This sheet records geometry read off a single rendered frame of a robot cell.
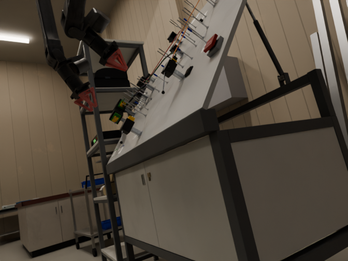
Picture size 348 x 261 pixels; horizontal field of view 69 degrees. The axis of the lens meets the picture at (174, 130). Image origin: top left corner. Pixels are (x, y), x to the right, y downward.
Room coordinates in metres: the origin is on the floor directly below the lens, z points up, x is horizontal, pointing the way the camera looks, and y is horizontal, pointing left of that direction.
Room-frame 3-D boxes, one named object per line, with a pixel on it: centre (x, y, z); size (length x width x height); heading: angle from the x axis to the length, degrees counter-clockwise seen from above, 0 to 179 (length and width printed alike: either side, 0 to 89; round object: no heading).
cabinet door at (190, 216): (0.98, 0.03, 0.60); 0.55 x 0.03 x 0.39; 29
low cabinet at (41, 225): (4.96, 1.95, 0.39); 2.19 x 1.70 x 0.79; 127
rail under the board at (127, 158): (1.21, 0.19, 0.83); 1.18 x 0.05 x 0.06; 29
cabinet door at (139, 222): (1.46, 0.30, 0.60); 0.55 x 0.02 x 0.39; 29
